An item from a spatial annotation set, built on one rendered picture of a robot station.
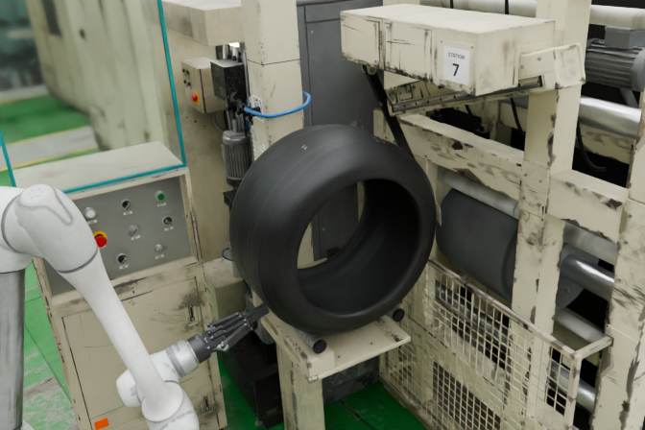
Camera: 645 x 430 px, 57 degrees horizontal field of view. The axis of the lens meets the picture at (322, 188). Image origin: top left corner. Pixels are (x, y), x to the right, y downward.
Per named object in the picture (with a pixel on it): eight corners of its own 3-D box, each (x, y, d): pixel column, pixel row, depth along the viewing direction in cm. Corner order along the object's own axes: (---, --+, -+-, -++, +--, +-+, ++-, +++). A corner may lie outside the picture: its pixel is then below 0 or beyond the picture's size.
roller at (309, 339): (263, 298, 201) (265, 287, 200) (275, 297, 203) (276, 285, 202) (313, 355, 172) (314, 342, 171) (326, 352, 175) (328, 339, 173)
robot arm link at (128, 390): (173, 362, 169) (190, 394, 160) (121, 393, 164) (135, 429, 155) (159, 339, 162) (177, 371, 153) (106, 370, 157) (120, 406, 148)
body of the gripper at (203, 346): (192, 350, 159) (223, 332, 162) (182, 334, 165) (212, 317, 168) (202, 370, 162) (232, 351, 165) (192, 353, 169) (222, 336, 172)
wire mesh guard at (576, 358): (378, 374, 249) (375, 225, 221) (382, 372, 249) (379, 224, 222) (551, 550, 175) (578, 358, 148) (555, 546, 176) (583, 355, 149)
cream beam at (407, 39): (339, 59, 187) (337, 11, 181) (404, 49, 197) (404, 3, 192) (473, 98, 137) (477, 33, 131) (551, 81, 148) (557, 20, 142)
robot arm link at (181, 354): (162, 343, 163) (181, 331, 165) (175, 366, 168) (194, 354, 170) (171, 361, 156) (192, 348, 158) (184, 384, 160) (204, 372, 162)
